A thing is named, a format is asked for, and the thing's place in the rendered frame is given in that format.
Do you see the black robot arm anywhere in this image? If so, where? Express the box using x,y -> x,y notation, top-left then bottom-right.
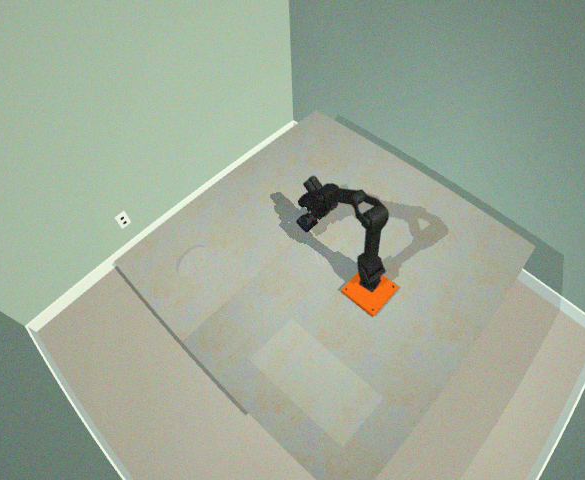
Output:
298,175 -> 389,292

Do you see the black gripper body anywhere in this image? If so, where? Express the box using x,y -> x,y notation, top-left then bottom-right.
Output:
297,202 -> 328,232

